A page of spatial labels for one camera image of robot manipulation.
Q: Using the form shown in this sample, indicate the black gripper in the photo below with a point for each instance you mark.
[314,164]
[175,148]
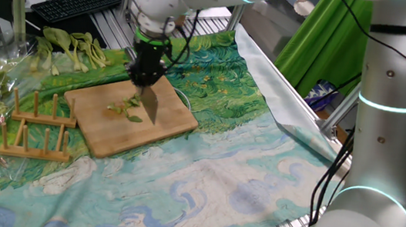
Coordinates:
[147,64]

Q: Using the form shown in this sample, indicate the steel kitchen knife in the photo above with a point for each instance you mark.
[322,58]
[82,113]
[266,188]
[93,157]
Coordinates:
[149,105]

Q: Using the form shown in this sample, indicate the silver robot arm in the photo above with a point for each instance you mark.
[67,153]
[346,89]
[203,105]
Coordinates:
[394,133]

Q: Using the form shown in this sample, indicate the small cut pakchoi piece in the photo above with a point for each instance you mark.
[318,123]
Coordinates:
[132,102]

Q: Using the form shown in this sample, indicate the cut pakchoi stem piece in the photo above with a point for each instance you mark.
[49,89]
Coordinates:
[114,107]

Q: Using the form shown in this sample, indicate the whole pakchoi, long stems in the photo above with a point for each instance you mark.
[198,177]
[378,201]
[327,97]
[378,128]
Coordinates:
[94,51]

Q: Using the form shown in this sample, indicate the whole pakchoi, large leaf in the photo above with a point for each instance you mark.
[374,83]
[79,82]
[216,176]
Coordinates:
[57,36]

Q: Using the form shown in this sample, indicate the whole pakchoi, pale stems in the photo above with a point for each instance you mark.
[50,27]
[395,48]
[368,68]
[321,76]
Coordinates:
[46,59]

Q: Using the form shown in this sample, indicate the dark cut leaf piece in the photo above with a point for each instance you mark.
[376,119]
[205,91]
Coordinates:
[135,119]

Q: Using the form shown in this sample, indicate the bamboo cutting board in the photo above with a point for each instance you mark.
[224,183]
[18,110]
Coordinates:
[107,133]

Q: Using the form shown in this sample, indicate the cardboard box, orange tape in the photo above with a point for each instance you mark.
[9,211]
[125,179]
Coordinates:
[180,21]

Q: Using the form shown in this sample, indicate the painted landscape tablecloth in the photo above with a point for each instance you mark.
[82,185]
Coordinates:
[199,175]

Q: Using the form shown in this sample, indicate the wooden peg rack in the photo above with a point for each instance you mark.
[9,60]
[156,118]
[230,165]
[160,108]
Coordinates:
[43,119]

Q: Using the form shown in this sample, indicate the black computer keyboard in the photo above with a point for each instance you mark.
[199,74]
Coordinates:
[77,1]

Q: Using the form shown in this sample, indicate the blue patterned bag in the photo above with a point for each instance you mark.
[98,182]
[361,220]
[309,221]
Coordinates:
[319,95]

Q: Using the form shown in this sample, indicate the green fabric curtain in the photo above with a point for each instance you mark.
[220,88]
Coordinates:
[325,47]

